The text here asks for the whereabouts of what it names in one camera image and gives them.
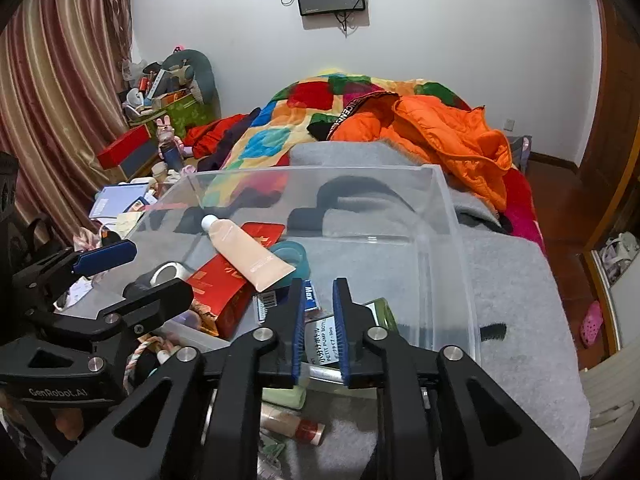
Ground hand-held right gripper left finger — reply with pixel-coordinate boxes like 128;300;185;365
50;277;308;480

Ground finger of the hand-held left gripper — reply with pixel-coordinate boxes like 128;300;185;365
25;277;195;356
12;239;138;301

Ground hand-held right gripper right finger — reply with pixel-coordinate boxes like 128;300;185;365
331;276;581;480

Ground white ring-shaped holder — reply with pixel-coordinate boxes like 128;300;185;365
150;261;188;286

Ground blue staple box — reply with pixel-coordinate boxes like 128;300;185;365
252;280;321;323

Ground green glass bottle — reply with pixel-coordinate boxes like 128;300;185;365
304;297;398;386

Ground pink white braided cord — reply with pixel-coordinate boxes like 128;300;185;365
125;332;176;386

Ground red printed carton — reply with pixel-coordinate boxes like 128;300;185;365
187;221;286;340

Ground light green tube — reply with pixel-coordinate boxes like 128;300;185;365
262;385;308;411

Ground blue tape roll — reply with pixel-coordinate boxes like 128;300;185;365
269;240;308;278

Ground beige cream tube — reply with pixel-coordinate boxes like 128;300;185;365
201;214;297;292

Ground beige bottle red cap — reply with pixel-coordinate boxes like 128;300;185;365
260;402;326;446

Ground clear plastic storage bin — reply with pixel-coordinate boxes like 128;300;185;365
95;164;483;480

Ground pink cloth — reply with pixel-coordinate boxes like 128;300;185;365
72;227;106;251

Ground pale yellow paper bag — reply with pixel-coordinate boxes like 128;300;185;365
112;210;146;233

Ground blue white notebook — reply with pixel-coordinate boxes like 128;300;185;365
90;182;151;218

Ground black chair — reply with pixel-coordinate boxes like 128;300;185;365
20;215;58;261

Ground red long box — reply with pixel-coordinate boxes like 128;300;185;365
96;125;151;170

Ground green patterned box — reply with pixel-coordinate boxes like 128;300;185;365
129;91;216;131

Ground red jacket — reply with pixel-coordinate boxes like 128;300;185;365
185;112;261;158

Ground striped pink gold curtain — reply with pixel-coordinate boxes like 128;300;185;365
0;0;136;246

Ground orange puffer jacket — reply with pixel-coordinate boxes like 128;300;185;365
327;92;513;213

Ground colourful patchwork quilt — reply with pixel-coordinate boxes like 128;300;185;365
200;72;546;251

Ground pink clog shoe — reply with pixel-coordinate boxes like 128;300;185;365
580;300;603;348

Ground grey purple backpack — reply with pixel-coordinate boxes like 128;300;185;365
510;135;533;173

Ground white slatted furniture panel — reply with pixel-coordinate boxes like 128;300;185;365
580;345;640;480

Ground white bag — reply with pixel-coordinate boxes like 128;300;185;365
597;232;638;281

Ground wooden cabinet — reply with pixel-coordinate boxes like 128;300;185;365
585;175;640;361

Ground wooden door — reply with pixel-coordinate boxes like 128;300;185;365
575;0;640;186

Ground black monitor cables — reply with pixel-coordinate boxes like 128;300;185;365
335;7;358;36

